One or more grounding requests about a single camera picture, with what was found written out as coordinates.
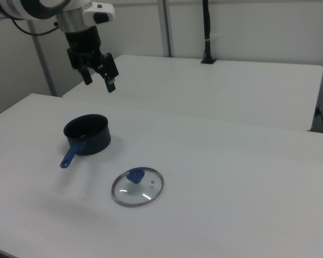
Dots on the glass lid with blue knob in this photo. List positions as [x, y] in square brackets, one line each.
[134, 176]

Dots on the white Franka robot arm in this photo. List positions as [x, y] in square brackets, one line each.
[16, 8]

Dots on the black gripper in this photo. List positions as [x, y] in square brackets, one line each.
[83, 40]

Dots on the black clamp-mounted camera pole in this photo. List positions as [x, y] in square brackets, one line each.
[207, 24]

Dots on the aluminium frame post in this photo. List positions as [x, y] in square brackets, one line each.
[165, 27]
[44, 64]

